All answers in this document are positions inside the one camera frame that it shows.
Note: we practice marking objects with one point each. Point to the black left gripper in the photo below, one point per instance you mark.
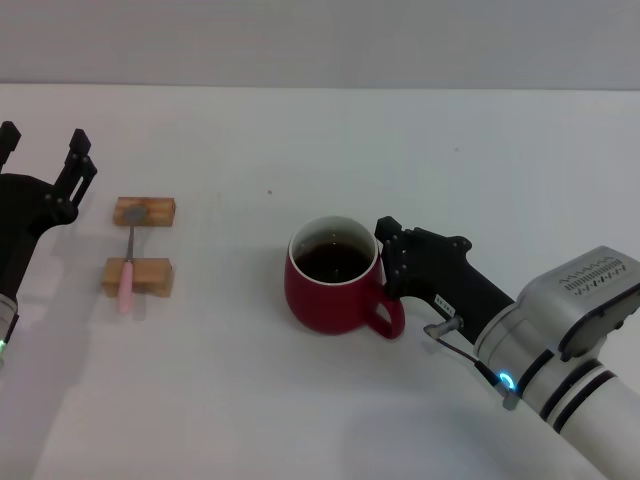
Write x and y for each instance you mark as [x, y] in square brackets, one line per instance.
[15, 220]

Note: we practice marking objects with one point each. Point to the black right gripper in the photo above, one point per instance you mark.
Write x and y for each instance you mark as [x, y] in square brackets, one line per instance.
[450, 275]

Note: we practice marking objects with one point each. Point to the red ceramic cup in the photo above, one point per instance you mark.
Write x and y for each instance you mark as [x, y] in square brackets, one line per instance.
[320, 310]

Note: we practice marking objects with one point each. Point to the dark brown coffee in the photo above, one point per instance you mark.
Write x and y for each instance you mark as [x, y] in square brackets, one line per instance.
[330, 262]

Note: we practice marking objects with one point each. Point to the small wooden support block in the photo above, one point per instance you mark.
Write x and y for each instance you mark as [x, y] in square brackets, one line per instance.
[160, 212]
[152, 277]

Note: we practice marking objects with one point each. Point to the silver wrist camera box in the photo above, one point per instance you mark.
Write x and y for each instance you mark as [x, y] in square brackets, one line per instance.
[580, 290]

